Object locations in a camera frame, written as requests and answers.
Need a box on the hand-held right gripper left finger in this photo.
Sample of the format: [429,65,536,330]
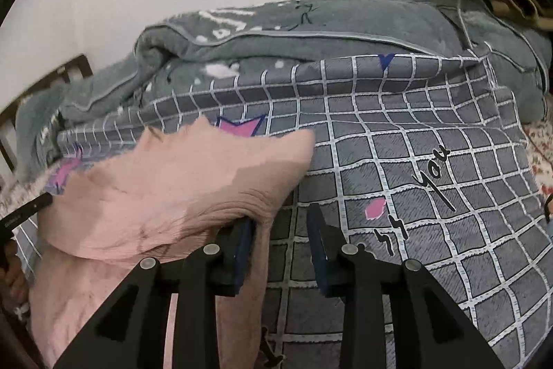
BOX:
[54,218,256,369]

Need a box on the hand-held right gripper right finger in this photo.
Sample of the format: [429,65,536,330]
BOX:
[307,204,506,369]

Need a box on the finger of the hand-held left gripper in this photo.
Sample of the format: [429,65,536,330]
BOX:
[0,195,53,233]

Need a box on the pink knit sweater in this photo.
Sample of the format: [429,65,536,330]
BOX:
[29,119,318,369]

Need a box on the grey checked star-print duvet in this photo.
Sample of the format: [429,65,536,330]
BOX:
[13,54,553,369]

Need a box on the dark wooden headboard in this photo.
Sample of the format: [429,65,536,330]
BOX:
[0,54,93,175]

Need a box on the grey-green fleece blanket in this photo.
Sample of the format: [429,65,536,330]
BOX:
[15,0,553,179]

